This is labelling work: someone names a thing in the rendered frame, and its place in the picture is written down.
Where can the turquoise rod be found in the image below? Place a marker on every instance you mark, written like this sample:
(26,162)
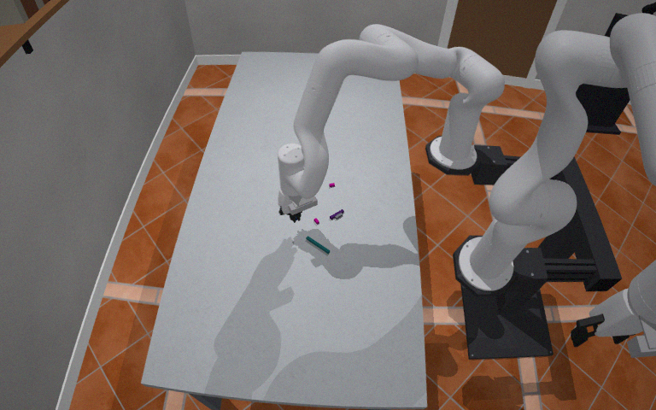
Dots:
(318,244)

